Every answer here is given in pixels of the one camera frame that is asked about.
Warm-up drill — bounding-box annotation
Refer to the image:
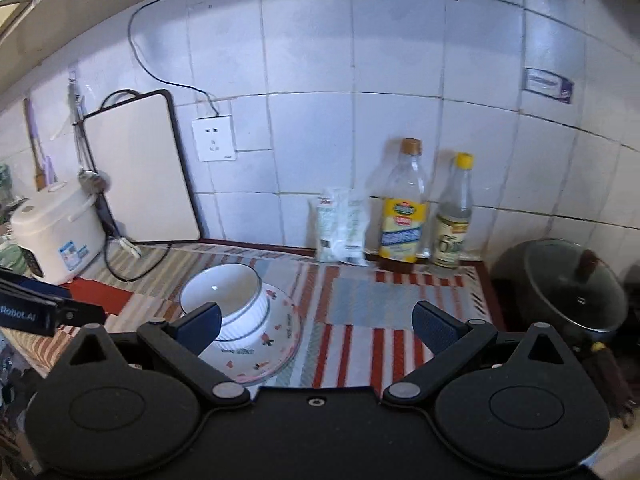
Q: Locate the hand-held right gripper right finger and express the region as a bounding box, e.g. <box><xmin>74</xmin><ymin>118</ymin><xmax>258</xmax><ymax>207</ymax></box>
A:
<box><xmin>382</xmin><ymin>301</ymin><xmax>583</xmax><ymax>403</ymax></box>

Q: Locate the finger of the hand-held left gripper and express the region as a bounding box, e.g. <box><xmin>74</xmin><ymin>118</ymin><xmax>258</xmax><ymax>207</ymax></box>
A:
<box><xmin>54</xmin><ymin>302</ymin><xmax>108</xmax><ymax>330</ymax></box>
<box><xmin>0</xmin><ymin>267</ymin><xmax>71</xmax><ymax>303</ymax></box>

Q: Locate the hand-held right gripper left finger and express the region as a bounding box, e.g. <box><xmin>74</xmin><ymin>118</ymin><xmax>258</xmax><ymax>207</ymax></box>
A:
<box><xmin>47</xmin><ymin>302</ymin><xmax>250</xmax><ymax>403</ymax></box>

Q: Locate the white ribbed bowl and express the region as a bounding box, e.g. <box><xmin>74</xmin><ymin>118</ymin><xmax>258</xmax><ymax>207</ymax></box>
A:
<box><xmin>210</xmin><ymin>285</ymin><xmax>273</xmax><ymax>357</ymax></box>
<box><xmin>179</xmin><ymin>263</ymin><xmax>262</xmax><ymax>328</ymax></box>

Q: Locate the white rabbit print plate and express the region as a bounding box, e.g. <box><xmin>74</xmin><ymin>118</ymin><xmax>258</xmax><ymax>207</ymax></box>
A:
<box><xmin>197</xmin><ymin>282</ymin><xmax>304</xmax><ymax>386</ymax></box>

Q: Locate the green plastic basket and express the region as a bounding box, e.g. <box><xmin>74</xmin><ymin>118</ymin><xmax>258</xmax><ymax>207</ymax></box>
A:
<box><xmin>0</xmin><ymin>237</ymin><xmax>23</xmax><ymax>276</ymax></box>

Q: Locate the white rice cooker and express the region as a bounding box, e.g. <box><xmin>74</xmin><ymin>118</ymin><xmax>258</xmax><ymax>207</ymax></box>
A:
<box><xmin>10</xmin><ymin>180</ymin><xmax>108</xmax><ymax>286</ymax></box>

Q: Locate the striped tablecloth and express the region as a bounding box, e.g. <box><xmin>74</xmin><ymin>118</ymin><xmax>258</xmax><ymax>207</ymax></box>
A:
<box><xmin>0</xmin><ymin>242</ymin><xmax>493</xmax><ymax>391</ymax></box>

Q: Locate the yellow cap vinegar bottle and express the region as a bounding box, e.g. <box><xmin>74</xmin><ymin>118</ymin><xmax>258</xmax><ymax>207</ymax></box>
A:
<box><xmin>431</xmin><ymin>152</ymin><xmax>475</xmax><ymax>269</ymax></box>

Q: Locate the black wok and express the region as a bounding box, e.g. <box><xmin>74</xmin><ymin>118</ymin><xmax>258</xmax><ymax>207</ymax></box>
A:
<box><xmin>491</xmin><ymin>238</ymin><xmax>638</xmax><ymax>428</ymax></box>

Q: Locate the yellow label cooking wine bottle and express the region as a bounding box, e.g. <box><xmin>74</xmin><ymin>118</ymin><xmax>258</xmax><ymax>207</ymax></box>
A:
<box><xmin>377</xmin><ymin>137</ymin><xmax>432</xmax><ymax>273</ymax></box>

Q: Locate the metal ladle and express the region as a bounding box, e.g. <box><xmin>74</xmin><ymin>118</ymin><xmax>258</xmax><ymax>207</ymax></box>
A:
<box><xmin>70</xmin><ymin>80</ymin><xmax>112</xmax><ymax>193</ymax></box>

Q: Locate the wooden spatula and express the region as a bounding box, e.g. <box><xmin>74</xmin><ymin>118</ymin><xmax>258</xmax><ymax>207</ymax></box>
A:
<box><xmin>24</xmin><ymin>99</ymin><xmax>51</xmax><ymax>192</ymax></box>

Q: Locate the glass wok lid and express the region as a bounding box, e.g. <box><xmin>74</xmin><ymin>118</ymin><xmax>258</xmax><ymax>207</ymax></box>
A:
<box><xmin>522</xmin><ymin>241</ymin><xmax>630</xmax><ymax>331</ymax></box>

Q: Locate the white seasoning bag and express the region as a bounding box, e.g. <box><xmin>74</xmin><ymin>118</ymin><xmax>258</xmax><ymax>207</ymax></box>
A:
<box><xmin>312</xmin><ymin>187</ymin><xmax>351</xmax><ymax>263</ymax></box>

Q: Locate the white cutting board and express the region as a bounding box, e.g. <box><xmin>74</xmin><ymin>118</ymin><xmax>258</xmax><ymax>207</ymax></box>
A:
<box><xmin>81</xmin><ymin>89</ymin><xmax>203</xmax><ymax>246</ymax></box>

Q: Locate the rice cooker power cord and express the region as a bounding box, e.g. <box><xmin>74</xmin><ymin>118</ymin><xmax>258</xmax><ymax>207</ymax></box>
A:
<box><xmin>102</xmin><ymin>232</ymin><xmax>173</xmax><ymax>283</ymax></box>

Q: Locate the white wall socket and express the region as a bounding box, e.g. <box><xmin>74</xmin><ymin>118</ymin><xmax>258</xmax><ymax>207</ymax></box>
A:
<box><xmin>192</xmin><ymin>115</ymin><xmax>237</xmax><ymax>162</ymax></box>

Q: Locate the black wall cable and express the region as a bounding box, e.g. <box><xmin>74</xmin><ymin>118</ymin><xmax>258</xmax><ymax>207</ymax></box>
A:
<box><xmin>127</xmin><ymin>0</ymin><xmax>541</xmax><ymax>117</ymax></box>

